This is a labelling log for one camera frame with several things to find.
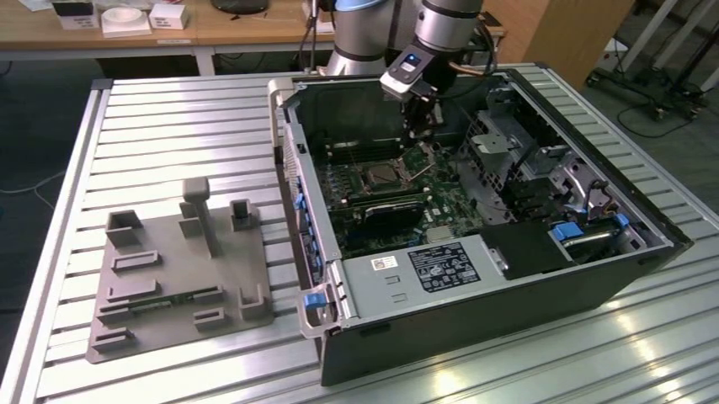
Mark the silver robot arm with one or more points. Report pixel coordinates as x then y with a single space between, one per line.
450 25

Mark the white frame cart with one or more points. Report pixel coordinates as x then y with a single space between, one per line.
641 38

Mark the small blue plastic tab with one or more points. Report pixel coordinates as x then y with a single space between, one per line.
621 221

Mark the metal disk bay cage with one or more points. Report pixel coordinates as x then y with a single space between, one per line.
491 143

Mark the RAM slot with white clips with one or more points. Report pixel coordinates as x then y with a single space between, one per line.
371 144
371 154

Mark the black PC case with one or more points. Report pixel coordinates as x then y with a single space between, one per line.
450 345

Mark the wooden cabinet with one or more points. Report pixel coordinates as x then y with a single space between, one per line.
562 33

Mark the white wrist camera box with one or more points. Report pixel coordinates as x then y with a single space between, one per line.
402 80

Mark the black round object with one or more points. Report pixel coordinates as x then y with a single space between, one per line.
239 4

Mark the RAM slot with black clips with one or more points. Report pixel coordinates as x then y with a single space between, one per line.
371 159
371 149

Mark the black plastic shroud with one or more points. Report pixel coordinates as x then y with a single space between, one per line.
522 252

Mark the white cardboard box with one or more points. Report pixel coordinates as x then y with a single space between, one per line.
169 19

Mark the wooden desk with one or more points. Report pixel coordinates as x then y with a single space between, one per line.
253 29

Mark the black graphics card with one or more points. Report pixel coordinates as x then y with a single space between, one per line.
394 219

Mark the silver-topped CPU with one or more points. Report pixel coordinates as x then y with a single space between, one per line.
385 174

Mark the blue plastic latch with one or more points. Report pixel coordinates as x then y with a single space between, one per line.
315 303

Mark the white box with black top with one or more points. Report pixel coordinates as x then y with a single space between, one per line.
77 21

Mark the grey parts rack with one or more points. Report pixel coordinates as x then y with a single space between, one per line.
186 261

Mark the white round holder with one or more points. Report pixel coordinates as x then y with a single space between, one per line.
126 27

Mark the grey power supply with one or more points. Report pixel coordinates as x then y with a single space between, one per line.
382 294

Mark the green motherboard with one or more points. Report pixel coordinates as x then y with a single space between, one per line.
450 206

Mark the silver chipset heatsink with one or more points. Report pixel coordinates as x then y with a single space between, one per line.
441 235

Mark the green RAM stick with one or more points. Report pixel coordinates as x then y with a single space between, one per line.
163 304

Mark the CPU socket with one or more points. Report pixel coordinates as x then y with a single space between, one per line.
366 181

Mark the teach pendant with red button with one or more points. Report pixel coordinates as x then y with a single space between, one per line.
616 50

